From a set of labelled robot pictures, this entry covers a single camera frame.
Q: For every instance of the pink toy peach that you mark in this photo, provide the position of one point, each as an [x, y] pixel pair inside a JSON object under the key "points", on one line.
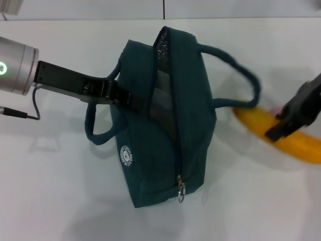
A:
{"points": [[277, 109]]}

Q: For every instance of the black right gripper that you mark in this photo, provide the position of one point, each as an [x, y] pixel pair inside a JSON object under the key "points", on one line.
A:
{"points": [[306, 103]]}

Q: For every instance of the yellow banana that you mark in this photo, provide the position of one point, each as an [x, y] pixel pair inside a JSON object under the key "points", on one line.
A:
{"points": [[301, 148]]}

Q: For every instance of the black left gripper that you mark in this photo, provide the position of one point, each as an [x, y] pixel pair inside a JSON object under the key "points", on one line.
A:
{"points": [[62, 80]]}

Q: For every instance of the dark teal insulated lunch bag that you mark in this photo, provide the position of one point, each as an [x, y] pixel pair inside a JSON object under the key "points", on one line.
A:
{"points": [[195, 113]]}

